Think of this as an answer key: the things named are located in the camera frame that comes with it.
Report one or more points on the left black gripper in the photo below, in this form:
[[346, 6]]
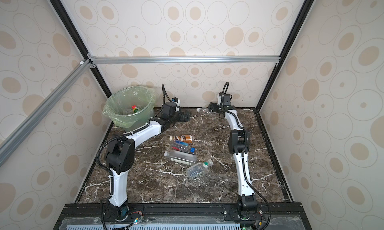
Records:
[[182, 119]]

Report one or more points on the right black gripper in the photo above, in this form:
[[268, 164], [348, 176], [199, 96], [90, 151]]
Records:
[[216, 107]]

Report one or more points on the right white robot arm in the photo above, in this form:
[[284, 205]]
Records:
[[250, 201]]

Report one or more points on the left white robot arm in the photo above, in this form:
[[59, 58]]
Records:
[[117, 155]]

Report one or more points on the green-lined mesh waste bin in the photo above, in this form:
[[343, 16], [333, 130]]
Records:
[[118, 107]]

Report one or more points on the brown Nescafe bottle near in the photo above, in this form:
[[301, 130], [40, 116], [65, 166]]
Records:
[[183, 138]]

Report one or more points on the clear crushed bottle blue cap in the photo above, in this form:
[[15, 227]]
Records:
[[182, 147]]

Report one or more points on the clear square bottle white cap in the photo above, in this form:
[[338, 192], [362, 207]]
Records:
[[181, 157]]

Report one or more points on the clear small bottle green-white cap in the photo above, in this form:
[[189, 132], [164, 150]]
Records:
[[199, 169]]

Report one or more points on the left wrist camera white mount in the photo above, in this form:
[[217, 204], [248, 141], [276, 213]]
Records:
[[176, 101]]

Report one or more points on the horizontal aluminium rail back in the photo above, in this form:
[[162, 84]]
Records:
[[185, 60]]

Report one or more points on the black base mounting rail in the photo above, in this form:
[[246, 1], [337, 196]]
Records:
[[211, 216]]

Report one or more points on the diagonal aluminium rail left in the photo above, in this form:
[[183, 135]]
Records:
[[27, 126]]

